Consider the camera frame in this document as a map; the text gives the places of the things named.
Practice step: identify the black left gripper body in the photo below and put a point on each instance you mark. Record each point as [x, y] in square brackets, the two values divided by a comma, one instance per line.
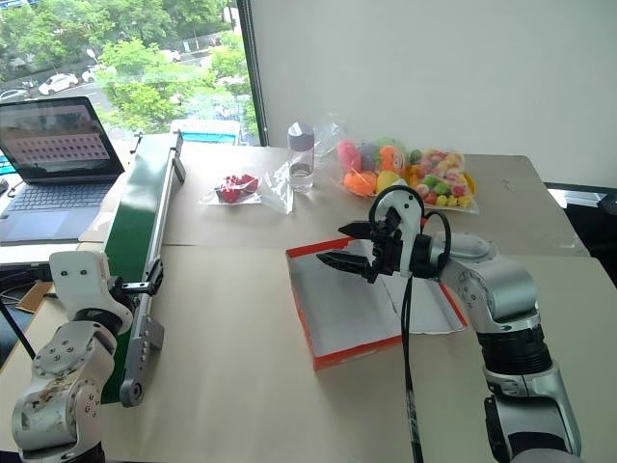
[119, 293]

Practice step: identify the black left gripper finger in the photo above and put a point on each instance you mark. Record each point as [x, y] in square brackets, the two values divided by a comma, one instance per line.
[137, 286]

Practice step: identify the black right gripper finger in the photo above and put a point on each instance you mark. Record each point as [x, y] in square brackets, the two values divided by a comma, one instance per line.
[344, 261]
[359, 229]

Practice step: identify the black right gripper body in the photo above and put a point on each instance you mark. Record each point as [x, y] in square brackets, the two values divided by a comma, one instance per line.
[388, 251]

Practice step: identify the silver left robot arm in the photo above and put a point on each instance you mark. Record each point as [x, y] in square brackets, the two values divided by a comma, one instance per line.
[62, 386]

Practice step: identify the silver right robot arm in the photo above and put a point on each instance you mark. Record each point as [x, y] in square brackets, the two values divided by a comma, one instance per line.
[506, 289]

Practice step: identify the orange-edged cardboard tray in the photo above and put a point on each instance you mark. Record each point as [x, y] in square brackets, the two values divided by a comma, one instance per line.
[347, 308]

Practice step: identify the green conveyor belt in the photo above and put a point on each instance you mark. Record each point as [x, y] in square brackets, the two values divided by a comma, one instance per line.
[140, 202]

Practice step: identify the bag of colourful plush toys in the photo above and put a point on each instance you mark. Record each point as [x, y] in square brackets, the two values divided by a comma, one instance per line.
[371, 164]

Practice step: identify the clear bottle purple cap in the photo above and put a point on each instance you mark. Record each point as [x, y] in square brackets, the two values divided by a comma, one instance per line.
[302, 164]

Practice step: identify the empty clear plastic bag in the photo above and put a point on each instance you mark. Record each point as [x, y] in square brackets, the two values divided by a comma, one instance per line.
[282, 185]

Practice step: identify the bag of colourful small balls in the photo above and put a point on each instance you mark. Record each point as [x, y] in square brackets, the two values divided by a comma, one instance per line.
[443, 181]

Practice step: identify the bag of red toys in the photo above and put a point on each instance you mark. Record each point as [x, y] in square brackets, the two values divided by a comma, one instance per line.
[236, 188]

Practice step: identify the open blue-grey laptop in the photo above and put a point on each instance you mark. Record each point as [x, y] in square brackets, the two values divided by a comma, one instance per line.
[58, 144]

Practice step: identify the white parked car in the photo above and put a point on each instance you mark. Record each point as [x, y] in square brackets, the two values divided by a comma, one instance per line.
[58, 83]

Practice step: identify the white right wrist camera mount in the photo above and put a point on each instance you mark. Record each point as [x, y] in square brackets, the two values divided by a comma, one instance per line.
[410, 217]

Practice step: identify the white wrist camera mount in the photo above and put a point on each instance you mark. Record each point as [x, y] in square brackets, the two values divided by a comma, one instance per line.
[79, 282]
[410, 217]

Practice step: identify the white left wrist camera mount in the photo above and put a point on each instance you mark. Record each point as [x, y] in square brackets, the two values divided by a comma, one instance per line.
[79, 282]

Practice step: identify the dark window frame post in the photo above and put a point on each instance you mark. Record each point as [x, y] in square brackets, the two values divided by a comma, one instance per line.
[253, 72]

